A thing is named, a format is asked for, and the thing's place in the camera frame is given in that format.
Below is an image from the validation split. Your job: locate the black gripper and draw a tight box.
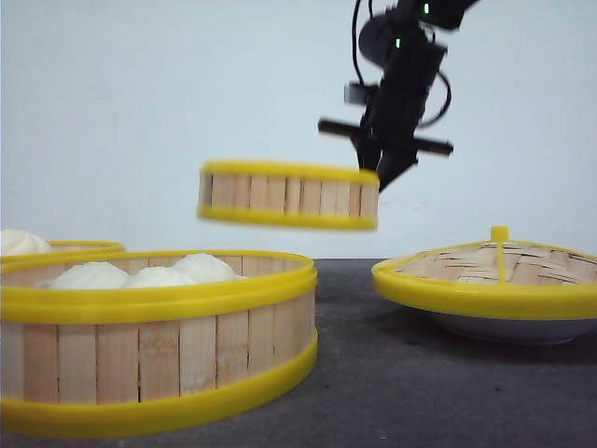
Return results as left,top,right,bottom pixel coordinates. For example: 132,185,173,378
318,40,453,193

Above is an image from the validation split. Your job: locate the bamboo steamer basket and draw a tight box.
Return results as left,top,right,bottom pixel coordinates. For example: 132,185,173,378
1,250,317,439
197,161,380,231
0,240,126,259

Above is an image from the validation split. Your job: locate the woven bamboo steamer lid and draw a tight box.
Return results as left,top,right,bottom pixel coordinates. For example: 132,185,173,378
371,226,596,320

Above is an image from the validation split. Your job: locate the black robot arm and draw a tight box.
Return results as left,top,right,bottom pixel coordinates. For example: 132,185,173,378
318,0,474,189

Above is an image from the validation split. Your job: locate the white ceramic plate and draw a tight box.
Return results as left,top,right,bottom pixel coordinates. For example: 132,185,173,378
404,306,596,346

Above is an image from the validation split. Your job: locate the right front white bun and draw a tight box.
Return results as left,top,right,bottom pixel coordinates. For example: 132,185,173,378
173,253,237,284

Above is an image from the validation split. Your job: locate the white bun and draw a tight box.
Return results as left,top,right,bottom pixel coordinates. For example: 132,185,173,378
47,261,129,289
173,253,237,284
1,229,52,256
121,266,194,288

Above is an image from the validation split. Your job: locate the middle front white bun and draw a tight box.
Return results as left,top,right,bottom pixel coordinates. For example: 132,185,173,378
121,266,194,288

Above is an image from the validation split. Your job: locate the left front white bun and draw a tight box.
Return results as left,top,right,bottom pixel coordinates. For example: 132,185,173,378
47,261,129,289

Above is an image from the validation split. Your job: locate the white bun rear left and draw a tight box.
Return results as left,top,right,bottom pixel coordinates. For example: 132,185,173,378
1,229,52,256

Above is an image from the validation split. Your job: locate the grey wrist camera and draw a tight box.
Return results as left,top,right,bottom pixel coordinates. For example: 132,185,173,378
343,82,368,105

